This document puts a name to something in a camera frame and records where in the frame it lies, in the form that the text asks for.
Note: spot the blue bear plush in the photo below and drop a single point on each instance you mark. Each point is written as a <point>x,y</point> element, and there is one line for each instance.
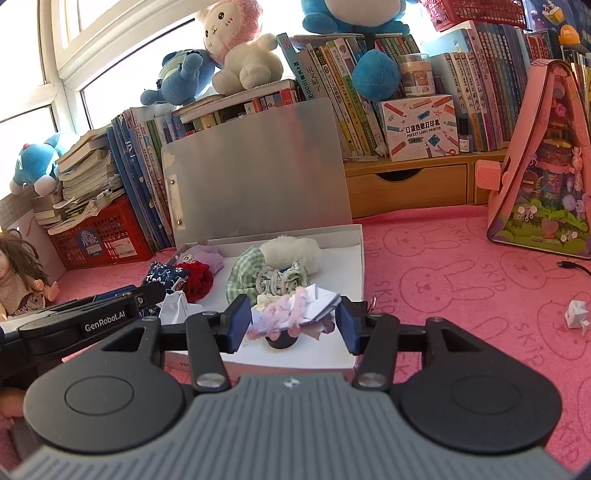
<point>183,76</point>

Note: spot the pink bunny pattern blanket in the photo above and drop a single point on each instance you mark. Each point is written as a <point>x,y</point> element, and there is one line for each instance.
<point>424,263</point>

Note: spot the black round cap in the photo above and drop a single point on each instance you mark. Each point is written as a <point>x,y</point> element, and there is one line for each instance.
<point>282,342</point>

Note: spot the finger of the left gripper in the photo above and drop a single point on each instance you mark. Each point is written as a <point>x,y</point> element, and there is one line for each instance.
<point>122,291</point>
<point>149,295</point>

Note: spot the white pink sheep plush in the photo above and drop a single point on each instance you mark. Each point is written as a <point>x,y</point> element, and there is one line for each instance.
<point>234,41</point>

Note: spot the pink yarn paper bundle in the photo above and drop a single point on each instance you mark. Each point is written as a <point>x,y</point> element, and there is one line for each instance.
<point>308,311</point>

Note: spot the purple plush monster toy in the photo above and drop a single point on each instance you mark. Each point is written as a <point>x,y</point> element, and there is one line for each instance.
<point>204,254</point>

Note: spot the white fluffy plush toy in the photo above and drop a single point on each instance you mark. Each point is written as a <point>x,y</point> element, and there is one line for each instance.
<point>282,251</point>

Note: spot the white paper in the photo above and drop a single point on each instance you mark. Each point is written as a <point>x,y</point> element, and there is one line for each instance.
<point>174,309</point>

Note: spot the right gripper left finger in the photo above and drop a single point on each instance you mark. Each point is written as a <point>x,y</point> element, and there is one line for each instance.
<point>208,335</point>

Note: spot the red plastic basket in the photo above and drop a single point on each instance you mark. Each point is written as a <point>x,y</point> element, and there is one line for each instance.
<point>446,14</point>
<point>112,237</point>

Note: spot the row of blue books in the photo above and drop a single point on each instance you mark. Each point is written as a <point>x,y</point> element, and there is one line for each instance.
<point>136,137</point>

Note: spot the black binder clip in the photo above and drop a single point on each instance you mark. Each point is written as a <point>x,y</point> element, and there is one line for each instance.
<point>371,302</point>

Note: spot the pencil pattern white box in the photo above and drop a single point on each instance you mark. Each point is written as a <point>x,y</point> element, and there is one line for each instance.
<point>421,128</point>

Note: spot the pink triangular toy house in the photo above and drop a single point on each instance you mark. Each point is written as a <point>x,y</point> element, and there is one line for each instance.
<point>539,195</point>

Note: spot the blue floral fabric pouch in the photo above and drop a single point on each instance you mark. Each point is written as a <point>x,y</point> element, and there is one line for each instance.
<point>172,278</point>

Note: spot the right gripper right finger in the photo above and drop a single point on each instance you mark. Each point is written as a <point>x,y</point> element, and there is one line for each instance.
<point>373,339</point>

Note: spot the stack of books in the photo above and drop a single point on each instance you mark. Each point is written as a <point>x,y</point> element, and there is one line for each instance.
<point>87,182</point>

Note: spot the silver open file box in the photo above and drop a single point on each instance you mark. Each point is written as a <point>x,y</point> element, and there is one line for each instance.
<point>277,172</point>

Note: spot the green checkered cloth bundle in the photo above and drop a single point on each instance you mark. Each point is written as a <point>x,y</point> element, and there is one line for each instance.
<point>252,276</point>

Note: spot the row of shelf books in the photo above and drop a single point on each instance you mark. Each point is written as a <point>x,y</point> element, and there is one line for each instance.
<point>483,66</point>

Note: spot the large blue plush right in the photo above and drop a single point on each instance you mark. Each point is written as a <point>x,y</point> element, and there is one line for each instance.
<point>376,76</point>

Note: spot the cream lace scrunchie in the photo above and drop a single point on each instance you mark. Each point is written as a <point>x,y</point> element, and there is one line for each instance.
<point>264,300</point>

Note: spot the wooden drawer shelf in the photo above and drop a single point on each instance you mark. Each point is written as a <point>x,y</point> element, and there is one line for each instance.
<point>384,186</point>

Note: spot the upper red plastic basket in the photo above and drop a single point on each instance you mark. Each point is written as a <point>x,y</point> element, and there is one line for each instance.
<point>446,14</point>

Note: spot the small white paper cube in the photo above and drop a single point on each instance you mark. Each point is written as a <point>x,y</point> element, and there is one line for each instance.
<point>577,316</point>

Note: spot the brown haired doll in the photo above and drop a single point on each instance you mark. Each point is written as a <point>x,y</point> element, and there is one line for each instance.
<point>24,286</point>

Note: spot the blue cat plush left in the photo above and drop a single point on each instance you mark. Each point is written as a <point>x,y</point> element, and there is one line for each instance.
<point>36,166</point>

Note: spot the person left hand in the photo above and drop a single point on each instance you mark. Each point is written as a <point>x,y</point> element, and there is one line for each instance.
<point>11,402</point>

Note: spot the red knitted pouch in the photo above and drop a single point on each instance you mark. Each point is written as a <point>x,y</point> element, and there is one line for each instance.
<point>199,281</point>

